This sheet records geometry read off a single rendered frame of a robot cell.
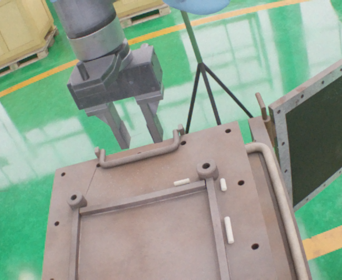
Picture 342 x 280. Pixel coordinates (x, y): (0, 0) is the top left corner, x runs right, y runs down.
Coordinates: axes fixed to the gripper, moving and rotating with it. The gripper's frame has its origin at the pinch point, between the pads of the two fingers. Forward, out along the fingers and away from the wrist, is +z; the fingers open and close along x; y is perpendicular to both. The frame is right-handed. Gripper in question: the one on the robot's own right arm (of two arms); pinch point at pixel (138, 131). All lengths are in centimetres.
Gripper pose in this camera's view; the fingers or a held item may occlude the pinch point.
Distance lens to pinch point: 63.1
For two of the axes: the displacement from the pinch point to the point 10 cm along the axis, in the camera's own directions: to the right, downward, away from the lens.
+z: 2.8, 7.2, 6.4
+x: -9.6, 1.8, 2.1
